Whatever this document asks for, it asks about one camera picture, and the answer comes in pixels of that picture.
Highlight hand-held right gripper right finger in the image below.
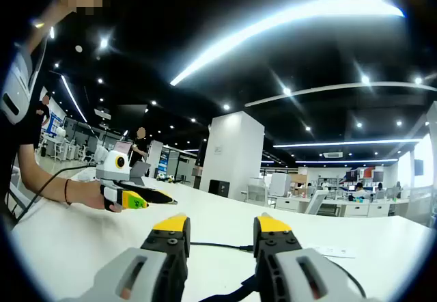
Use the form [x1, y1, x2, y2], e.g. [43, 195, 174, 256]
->
[253, 212, 368, 302]

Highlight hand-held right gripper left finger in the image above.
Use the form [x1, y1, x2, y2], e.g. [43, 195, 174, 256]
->
[76, 214, 191, 302]

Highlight black velcro strap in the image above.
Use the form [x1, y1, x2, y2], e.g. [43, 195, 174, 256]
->
[199, 274, 257, 302]

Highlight black charging cable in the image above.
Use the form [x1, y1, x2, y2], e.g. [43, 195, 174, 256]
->
[189, 242, 368, 299]

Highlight white desk power strip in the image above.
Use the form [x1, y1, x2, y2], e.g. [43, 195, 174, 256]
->
[305, 245, 356, 259]

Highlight white desk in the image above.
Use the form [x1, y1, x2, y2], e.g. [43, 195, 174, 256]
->
[10, 171, 434, 302]

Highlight person's left hand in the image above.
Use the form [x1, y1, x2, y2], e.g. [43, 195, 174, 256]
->
[69, 180, 123, 213]

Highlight light standing screen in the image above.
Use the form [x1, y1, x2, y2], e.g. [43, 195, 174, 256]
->
[114, 140, 132, 156]

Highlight grey laptop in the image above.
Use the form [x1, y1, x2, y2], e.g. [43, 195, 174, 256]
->
[128, 161, 151, 187]

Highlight black box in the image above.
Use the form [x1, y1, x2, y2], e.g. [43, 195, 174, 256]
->
[208, 178, 230, 195]

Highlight white monitor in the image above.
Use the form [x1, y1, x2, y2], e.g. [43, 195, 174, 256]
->
[305, 189, 327, 216]

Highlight row of white office desks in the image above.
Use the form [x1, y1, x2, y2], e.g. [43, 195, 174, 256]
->
[276, 178, 414, 218]

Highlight white appliance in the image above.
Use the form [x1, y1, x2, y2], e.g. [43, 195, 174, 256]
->
[269, 173, 291, 199]

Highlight white square pillar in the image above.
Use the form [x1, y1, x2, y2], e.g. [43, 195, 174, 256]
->
[199, 110, 266, 200]

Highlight person's black shirt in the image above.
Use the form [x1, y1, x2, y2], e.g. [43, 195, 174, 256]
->
[1, 10, 81, 210]

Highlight white chest-worn device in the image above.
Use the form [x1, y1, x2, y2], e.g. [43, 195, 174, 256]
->
[0, 42, 35, 125]

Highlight thin ceiling light strips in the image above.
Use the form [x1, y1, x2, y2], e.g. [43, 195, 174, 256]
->
[272, 138, 423, 148]

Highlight curved white ceiling trim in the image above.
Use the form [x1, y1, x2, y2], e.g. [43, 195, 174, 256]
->
[244, 81, 437, 108]

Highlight long ceiling light strip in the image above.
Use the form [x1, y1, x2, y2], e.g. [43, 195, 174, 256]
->
[169, 0, 406, 87]

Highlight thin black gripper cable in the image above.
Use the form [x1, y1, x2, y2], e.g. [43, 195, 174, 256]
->
[15, 163, 103, 223]

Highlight blue wall display board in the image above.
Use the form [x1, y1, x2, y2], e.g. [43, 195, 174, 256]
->
[44, 109, 61, 139]

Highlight white worn device cable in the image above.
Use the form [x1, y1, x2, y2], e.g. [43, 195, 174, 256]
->
[29, 21, 55, 84]

